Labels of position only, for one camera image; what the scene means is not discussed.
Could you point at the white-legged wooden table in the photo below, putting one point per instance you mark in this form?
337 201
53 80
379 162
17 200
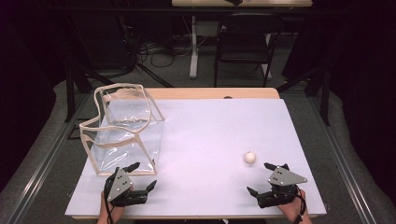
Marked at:
194 46

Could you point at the black folding chair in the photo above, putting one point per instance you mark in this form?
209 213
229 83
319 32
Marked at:
249 46

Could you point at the person's right hand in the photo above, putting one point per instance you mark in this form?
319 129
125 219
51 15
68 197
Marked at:
292 210

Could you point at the white table mat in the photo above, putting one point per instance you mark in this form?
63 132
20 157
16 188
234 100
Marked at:
202 133

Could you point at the black metal stand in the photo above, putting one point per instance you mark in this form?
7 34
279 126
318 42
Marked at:
70 93
325 93

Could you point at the black object on table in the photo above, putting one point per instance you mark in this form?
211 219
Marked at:
233 1

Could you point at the white ball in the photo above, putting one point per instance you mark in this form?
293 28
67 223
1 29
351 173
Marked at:
250 157

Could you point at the dark curtain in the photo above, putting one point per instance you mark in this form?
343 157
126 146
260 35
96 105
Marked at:
21 93
364 77

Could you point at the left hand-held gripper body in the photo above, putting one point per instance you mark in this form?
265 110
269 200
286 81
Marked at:
120 184

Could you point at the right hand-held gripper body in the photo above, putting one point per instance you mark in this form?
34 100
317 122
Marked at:
285 180

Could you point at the aluminium rail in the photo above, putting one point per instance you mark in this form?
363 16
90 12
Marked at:
342 161
46 158

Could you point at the person's left hand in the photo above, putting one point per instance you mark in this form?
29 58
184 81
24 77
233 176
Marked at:
119 211

